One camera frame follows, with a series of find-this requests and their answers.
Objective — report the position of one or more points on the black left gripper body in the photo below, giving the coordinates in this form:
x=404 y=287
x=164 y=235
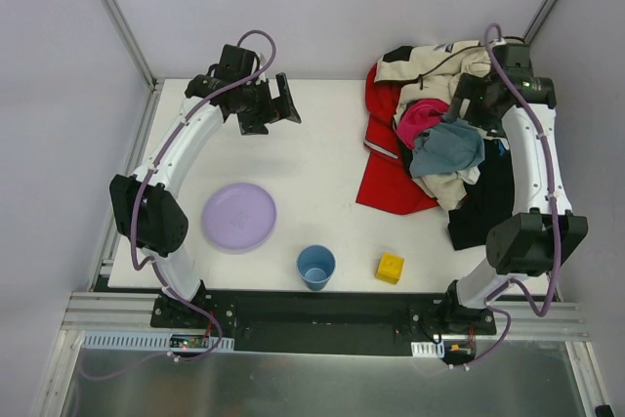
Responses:
x=272 y=105

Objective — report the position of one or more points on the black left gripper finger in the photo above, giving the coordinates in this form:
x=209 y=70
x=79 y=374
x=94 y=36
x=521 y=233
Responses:
x=283 y=103
x=249 y=125

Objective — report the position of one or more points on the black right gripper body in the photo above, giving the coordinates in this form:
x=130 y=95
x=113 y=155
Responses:
x=469 y=101

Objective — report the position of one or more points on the cream and black jacket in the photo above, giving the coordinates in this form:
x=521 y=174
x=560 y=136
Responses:
x=408 y=75

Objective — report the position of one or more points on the grey-blue cloth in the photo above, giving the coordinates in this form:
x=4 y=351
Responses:
x=446 y=148

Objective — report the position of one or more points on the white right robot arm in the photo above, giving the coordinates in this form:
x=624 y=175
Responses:
x=543 y=230

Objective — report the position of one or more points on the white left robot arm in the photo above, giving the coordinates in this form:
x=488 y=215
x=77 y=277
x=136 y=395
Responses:
x=145 y=203

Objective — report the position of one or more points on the red cloth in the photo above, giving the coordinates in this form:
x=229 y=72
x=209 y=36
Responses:
x=385 y=184

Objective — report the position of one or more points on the purple plastic plate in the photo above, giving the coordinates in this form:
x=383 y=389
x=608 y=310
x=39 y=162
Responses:
x=238 y=218

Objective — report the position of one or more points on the black printed t-shirt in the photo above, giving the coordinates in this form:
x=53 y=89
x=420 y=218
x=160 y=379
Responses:
x=488 y=202

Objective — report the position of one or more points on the blue plastic cup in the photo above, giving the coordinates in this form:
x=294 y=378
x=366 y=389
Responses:
x=316 y=265

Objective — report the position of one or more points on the yellow toy cube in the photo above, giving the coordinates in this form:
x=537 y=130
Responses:
x=389 y=268

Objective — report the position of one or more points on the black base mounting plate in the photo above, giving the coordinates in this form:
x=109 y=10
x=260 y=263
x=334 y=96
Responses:
x=385 y=324

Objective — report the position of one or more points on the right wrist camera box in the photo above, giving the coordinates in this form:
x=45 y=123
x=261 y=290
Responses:
x=514 y=56

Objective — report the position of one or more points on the left aluminium frame post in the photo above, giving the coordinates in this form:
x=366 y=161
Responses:
x=129 y=41

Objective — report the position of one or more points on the aluminium front rail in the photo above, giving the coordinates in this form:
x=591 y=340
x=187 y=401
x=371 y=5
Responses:
x=132 y=311

